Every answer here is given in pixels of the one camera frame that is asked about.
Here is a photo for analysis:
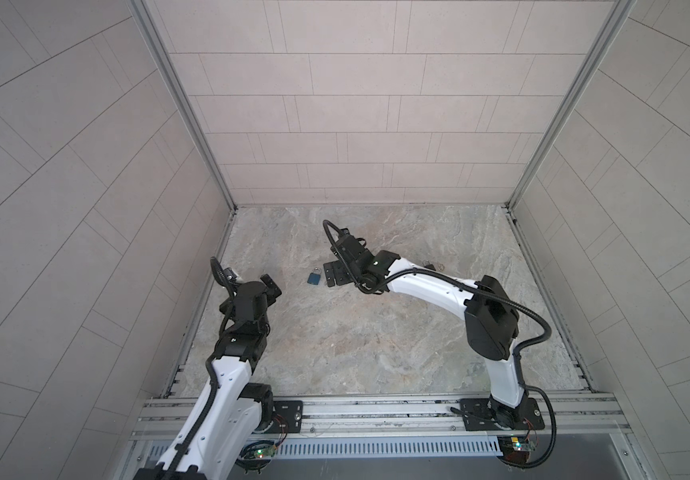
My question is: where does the blue padlock with key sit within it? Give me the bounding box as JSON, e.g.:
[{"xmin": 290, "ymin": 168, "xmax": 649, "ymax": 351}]
[{"xmin": 307, "ymin": 268, "xmax": 321, "ymax": 285}]

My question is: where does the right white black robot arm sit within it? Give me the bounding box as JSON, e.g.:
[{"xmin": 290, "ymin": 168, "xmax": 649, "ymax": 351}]
[{"xmin": 323, "ymin": 220, "xmax": 552, "ymax": 430}]

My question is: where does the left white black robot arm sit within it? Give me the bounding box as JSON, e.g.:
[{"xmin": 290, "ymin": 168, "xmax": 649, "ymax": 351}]
[{"xmin": 134, "ymin": 257, "xmax": 281, "ymax": 479}]

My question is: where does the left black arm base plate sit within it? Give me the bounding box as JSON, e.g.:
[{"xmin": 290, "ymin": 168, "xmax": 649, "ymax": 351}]
[{"xmin": 254, "ymin": 400, "xmax": 304, "ymax": 435}]

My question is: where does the white vent grille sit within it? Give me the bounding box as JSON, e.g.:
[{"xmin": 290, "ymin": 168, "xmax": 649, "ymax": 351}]
[{"xmin": 146, "ymin": 436, "xmax": 505, "ymax": 462}]

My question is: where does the left green circuit board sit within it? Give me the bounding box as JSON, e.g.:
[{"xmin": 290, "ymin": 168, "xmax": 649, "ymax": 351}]
[{"xmin": 239, "ymin": 440, "xmax": 278, "ymax": 462}]

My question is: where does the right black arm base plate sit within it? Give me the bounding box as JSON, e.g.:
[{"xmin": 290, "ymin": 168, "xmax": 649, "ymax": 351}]
[{"xmin": 458, "ymin": 397, "xmax": 550, "ymax": 432}]

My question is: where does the right circuit board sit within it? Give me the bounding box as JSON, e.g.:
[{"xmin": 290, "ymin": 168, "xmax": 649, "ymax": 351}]
[{"xmin": 497, "ymin": 436, "xmax": 539, "ymax": 465}]

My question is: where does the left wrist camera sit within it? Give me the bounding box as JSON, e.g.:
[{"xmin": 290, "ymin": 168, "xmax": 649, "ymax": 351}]
[{"xmin": 223, "ymin": 268, "xmax": 238, "ymax": 283}]

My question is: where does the aluminium mounting rail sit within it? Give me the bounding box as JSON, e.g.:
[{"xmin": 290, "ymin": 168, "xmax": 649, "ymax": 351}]
[{"xmin": 131, "ymin": 391, "xmax": 632, "ymax": 441}]

